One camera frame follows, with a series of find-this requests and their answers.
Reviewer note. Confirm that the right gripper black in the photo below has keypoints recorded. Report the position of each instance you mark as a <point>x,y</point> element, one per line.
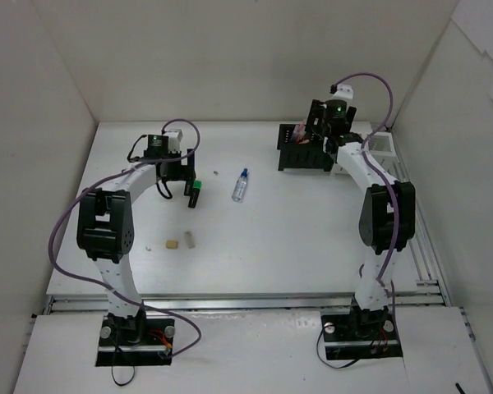
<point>315,123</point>

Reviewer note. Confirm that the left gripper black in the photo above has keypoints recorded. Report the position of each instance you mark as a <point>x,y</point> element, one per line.
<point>190,165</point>

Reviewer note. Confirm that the green cap highlighter marker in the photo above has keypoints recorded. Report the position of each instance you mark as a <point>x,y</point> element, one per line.
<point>194,193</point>

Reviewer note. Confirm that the small blue cap spray bottle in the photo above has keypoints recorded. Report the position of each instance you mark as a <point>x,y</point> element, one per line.
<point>241,186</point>

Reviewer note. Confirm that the yellow cap highlighter marker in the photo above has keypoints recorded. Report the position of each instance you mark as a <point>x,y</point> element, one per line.
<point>188,187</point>

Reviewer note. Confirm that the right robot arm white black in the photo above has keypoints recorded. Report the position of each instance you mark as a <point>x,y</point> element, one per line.
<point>386,222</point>

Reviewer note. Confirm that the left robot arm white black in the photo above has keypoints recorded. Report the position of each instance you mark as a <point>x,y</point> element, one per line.
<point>105,228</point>

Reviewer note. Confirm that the pink translucent pen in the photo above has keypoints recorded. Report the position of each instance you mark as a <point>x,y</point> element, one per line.
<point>298,133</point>

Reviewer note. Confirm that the black slotted pen holder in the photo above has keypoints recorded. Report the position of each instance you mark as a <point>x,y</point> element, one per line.
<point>301,156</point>

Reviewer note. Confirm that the white slotted pen holder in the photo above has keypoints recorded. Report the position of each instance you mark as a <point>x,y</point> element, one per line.
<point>379,146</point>

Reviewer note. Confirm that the white eraser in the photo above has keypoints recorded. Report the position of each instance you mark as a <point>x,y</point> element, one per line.
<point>190,240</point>

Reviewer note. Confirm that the tan cork block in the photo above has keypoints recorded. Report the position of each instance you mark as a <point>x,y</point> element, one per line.
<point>171,244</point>

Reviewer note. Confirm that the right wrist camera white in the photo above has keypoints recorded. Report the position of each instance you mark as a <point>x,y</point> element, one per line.
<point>342,92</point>

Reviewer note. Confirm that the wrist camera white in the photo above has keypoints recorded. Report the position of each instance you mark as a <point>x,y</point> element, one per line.
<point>342,92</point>
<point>174,140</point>

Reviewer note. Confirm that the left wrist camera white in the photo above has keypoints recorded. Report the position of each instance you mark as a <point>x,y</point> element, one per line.
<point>174,140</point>

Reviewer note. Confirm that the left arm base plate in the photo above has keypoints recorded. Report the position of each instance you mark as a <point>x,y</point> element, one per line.
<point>150,345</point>

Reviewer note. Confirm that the aluminium rail front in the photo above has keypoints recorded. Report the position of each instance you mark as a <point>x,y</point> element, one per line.
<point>429,297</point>

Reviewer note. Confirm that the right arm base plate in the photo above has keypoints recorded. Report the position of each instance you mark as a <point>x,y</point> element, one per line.
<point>355,336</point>

